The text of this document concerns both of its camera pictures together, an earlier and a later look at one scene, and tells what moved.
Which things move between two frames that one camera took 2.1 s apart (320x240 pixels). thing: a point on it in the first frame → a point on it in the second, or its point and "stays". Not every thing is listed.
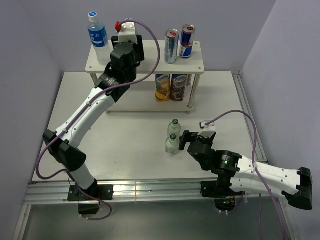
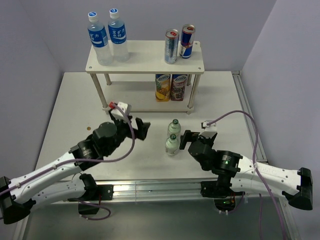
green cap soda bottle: x=172 y=145 stays
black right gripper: x=187 y=136 stays
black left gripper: x=140 y=56 → x=142 y=128
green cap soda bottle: x=174 y=127 stays
